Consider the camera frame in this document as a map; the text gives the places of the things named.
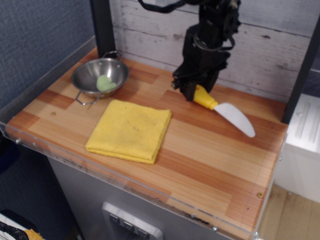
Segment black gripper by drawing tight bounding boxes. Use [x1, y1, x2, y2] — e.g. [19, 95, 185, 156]
[172, 37, 230, 102]

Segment yellow handled white toy knife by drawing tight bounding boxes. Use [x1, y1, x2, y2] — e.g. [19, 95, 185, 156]
[193, 84, 256, 138]

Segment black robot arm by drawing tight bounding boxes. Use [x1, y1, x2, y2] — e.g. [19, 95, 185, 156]
[172, 0, 241, 102]

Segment steel colander bowl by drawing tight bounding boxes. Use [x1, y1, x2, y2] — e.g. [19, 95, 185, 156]
[71, 51, 130, 106]

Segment folded yellow cloth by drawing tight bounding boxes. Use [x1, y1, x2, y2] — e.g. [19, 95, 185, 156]
[85, 100, 172, 165]

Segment green toy vegetable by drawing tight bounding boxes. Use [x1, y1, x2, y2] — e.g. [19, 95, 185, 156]
[96, 75, 117, 92]

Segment white ribbed shelf unit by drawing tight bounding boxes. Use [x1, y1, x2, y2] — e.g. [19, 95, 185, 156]
[274, 94, 320, 203]

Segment stainless steel toy cabinet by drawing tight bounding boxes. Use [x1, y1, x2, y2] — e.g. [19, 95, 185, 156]
[49, 158, 226, 240]

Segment silver button control panel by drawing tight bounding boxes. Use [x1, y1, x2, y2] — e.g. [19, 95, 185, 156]
[102, 202, 164, 240]

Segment yellow object at bottom left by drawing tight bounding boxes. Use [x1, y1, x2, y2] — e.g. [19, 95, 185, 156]
[24, 229, 44, 240]

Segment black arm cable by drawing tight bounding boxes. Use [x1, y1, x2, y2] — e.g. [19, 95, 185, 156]
[137, 0, 201, 14]

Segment right black frame post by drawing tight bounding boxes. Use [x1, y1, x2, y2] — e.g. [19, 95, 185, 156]
[281, 18, 320, 124]

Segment clear acrylic guard rail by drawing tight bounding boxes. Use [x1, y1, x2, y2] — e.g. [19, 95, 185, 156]
[1, 118, 287, 240]

